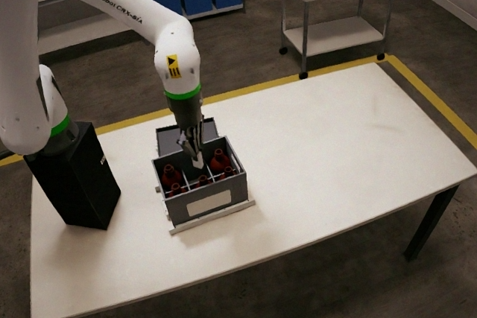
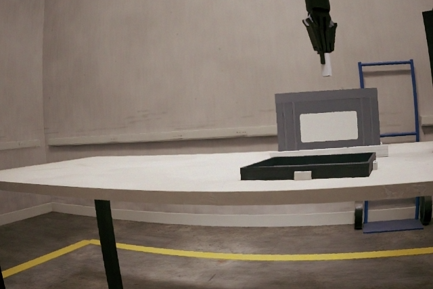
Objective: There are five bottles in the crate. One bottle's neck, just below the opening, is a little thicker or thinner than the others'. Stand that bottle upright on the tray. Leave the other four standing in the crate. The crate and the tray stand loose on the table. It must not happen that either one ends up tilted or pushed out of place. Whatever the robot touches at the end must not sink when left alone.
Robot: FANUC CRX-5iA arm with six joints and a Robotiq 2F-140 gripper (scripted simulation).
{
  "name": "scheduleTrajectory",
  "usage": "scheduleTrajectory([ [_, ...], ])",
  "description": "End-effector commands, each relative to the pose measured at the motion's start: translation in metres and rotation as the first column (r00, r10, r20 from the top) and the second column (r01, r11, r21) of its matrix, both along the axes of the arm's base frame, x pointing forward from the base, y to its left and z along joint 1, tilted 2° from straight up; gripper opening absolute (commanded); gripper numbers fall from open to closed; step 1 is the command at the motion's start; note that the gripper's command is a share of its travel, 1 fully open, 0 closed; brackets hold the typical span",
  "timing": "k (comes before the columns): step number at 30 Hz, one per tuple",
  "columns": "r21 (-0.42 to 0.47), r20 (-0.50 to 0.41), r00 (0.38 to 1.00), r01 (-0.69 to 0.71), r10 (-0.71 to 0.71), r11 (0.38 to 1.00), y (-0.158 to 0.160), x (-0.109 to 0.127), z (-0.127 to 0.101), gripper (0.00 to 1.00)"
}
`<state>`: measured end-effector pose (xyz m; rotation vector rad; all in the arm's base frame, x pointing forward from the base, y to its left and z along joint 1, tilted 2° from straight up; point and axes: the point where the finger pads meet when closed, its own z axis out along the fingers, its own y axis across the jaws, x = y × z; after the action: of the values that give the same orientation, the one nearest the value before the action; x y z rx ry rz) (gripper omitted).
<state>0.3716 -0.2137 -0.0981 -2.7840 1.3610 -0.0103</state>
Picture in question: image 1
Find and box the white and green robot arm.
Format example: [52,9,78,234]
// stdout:
[0,0,203,162]

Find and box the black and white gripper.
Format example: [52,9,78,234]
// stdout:
[174,108,205,168]

